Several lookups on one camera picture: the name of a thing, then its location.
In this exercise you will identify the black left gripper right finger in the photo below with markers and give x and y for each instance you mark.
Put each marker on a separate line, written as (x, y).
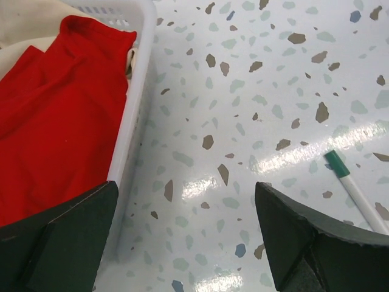
(310, 251)

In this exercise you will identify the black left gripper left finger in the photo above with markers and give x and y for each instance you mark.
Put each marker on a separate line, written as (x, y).
(59, 249)

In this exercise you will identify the beige cloth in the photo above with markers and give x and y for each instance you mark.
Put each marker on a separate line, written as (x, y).
(31, 23)

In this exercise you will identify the red cloth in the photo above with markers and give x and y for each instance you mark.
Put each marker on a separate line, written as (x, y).
(61, 109)

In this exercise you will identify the white plastic basket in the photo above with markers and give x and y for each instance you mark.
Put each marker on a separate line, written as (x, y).
(138, 16)

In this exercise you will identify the green capped white marker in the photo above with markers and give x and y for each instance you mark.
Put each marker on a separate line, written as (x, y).
(369, 213)

